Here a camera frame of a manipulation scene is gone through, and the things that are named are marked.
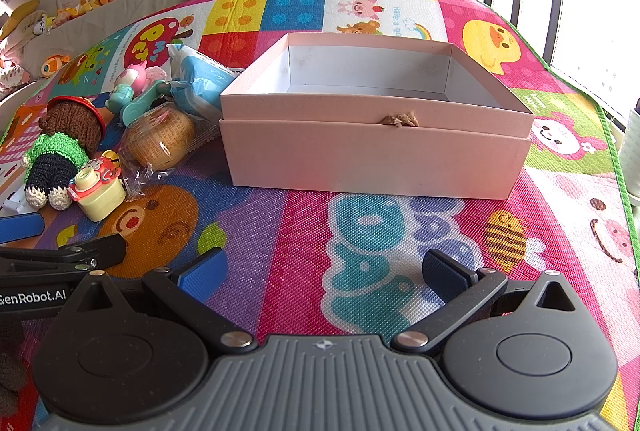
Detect yellow toy camera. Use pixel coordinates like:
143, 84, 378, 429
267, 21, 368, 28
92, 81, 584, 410
68, 157, 127, 223

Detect blue tissue packet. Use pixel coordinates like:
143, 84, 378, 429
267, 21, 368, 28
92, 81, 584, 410
166, 43, 245, 122

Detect crochet doll with red hat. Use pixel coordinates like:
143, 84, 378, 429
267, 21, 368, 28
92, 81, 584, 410
22, 96, 107, 212

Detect colourful cartoon play mat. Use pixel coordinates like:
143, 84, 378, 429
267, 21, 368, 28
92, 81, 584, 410
0, 0, 640, 431

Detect row of yellow plush toys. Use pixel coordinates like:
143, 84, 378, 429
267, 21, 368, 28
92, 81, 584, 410
52, 0, 120, 26

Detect pink cardboard box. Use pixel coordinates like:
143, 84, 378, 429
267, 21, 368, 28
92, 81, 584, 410
218, 32, 537, 200

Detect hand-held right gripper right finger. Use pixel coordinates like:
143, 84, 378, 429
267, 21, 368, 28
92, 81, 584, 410
391, 249, 584, 355

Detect bread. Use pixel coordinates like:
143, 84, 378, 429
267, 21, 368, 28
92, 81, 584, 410
117, 103, 221, 196

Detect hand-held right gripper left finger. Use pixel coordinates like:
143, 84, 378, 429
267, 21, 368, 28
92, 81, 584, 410
64, 247, 259, 355

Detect white container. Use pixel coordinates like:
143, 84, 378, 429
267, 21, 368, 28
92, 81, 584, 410
619, 100, 640, 198

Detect person's left forearm brown sleeve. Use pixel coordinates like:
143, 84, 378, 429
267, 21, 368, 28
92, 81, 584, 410
0, 318, 32, 414

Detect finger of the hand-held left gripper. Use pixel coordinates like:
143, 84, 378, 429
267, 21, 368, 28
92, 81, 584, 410
0, 212, 46, 245
0, 233, 127, 275

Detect teal and pink toy figure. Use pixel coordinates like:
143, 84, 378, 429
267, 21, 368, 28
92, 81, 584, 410
109, 63, 175, 128

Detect orange fish plush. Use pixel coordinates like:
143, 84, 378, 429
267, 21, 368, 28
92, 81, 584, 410
39, 54, 72, 80

